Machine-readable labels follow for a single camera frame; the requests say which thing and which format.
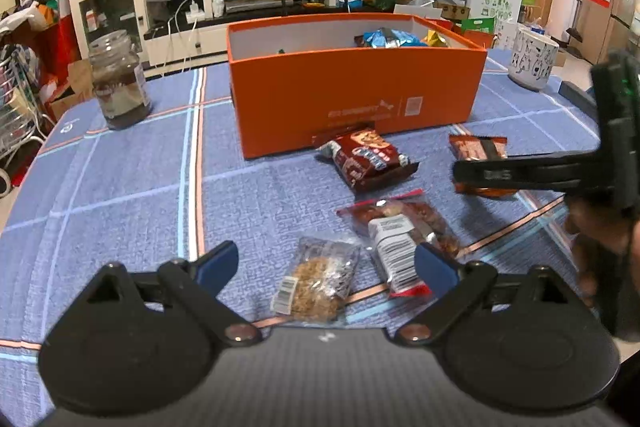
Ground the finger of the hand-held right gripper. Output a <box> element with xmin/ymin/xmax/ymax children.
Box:
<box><xmin>451</xmin><ymin>149</ymin><xmax>603</xmax><ymax>198</ymax></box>
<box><xmin>558</xmin><ymin>82</ymin><xmax>601</xmax><ymax>118</ymax></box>

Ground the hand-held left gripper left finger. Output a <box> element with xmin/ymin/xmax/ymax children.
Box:
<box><xmin>80</xmin><ymin>240</ymin><xmax>263</xmax><ymax>350</ymax></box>

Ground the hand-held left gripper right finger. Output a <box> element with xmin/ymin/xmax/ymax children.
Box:
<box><xmin>395</xmin><ymin>242</ymin><xmax>578</xmax><ymax>350</ymax></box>

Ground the red-brown snack packet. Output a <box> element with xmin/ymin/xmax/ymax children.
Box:
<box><xmin>447</xmin><ymin>134</ymin><xmax>519</xmax><ymax>198</ymax></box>

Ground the clear oat biscuit packet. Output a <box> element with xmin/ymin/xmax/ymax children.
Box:
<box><xmin>270</xmin><ymin>234</ymin><xmax>362</xmax><ymax>324</ymax></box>

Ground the orange cardboard box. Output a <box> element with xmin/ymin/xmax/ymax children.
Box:
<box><xmin>226</xmin><ymin>13</ymin><xmax>488</xmax><ymax>159</ymax></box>

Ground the blue chocolate chip cookie packet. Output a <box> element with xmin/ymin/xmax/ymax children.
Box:
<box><xmin>363</xmin><ymin>28</ymin><xmax>402</xmax><ymax>49</ymax></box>

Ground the person's right hand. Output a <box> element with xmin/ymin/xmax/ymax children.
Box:
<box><xmin>564</xmin><ymin>196</ymin><xmax>633</xmax><ymax>308</ymax></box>

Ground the clear red-edged snack packet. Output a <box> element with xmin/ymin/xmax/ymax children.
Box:
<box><xmin>336</xmin><ymin>188</ymin><xmax>462</xmax><ymax>299</ymax></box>

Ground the white patterned mug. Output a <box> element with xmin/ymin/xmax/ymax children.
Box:
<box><xmin>507</xmin><ymin>27</ymin><xmax>561</xmax><ymax>93</ymax></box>

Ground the refrigerator with papers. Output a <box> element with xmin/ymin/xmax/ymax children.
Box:
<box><xmin>579</xmin><ymin>0</ymin><xmax>640</xmax><ymax>64</ymax></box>

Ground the blue checked tablecloth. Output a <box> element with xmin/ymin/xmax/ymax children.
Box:
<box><xmin>0</xmin><ymin>47</ymin><xmax>640</xmax><ymax>413</ymax></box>

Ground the dark brown cookie packet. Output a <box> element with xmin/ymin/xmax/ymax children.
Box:
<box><xmin>311</xmin><ymin>127</ymin><xmax>421</xmax><ymax>194</ymax></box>

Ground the glass jar with dark contents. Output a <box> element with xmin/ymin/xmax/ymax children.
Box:
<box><xmin>88</xmin><ymin>30</ymin><xmax>153</xmax><ymax>130</ymax></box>

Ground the metal trolley cart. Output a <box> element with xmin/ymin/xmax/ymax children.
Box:
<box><xmin>0</xmin><ymin>43</ymin><xmax>49</xmax><ymax>198</ymax></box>

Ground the glass television stand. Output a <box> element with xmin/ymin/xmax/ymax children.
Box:
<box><xmin>144</xmin><ymin>0</ymin><xmax>362</xmax><ymax>54</ymax></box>

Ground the white glass-door cabinet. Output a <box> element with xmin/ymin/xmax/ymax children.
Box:
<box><xmin>68</xmin><ymin>0</ymin><xmax>151</xmax><ymax>68</ymax></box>

